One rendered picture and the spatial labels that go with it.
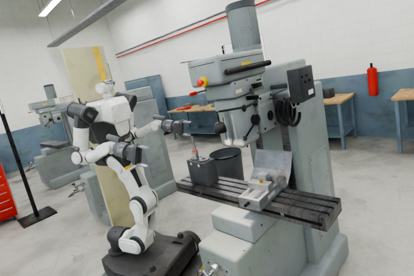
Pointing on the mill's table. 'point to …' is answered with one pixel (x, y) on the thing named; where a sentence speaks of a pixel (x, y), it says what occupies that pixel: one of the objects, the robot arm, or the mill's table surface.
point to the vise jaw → (260, 185)
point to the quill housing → (239, 119)
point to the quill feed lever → (252, 124)
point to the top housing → (211, 72)
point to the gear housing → (233, 88)
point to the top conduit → (247, 67)
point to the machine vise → (256, 200)
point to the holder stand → (202, 170)
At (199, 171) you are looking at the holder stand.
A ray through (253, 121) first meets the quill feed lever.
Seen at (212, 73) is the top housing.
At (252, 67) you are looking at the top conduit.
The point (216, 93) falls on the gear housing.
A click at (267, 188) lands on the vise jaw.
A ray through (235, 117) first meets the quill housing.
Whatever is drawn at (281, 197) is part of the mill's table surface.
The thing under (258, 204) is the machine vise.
